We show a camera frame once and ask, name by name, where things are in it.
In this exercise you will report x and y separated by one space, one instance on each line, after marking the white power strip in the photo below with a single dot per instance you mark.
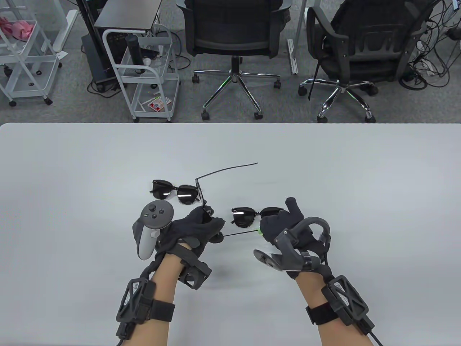
428 68

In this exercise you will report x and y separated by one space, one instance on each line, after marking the black sunglasses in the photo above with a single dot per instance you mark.
243 218
201 193
160 191

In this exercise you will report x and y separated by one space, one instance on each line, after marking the white desk leg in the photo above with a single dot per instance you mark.
292 54
65 32

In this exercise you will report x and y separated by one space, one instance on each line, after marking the person's right forearm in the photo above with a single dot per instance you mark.
317 292

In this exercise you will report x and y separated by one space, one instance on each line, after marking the black bottle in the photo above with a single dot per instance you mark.
134 50

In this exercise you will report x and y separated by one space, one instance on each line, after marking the white metal rolling cart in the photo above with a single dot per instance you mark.
28 95
149 78

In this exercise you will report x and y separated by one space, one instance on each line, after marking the dark side table top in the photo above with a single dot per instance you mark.
126 16

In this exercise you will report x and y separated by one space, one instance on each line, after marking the grey handheld controller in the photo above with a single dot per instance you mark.
156 216
288 252

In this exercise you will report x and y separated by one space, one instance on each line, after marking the person's right hand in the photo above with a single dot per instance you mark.
281 223

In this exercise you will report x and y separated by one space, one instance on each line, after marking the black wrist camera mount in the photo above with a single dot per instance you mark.
196 275

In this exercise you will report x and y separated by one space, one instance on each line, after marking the red and white packet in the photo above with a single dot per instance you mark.
158 104

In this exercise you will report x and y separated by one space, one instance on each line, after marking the person's left hand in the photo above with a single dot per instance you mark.
187 230

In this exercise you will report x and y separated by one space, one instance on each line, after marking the pink cloth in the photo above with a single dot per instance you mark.
19 29

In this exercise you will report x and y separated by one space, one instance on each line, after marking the person's left forearm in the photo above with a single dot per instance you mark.
162 284

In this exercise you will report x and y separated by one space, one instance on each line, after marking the small black box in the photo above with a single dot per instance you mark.
149 53

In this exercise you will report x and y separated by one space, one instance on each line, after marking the black wrist sensor pack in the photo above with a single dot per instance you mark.
135 302
345 295

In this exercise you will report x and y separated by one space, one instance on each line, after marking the black computer tower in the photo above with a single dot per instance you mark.
95 61

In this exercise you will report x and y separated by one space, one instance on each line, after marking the black mesh office chair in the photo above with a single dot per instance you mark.
371 43
234 25

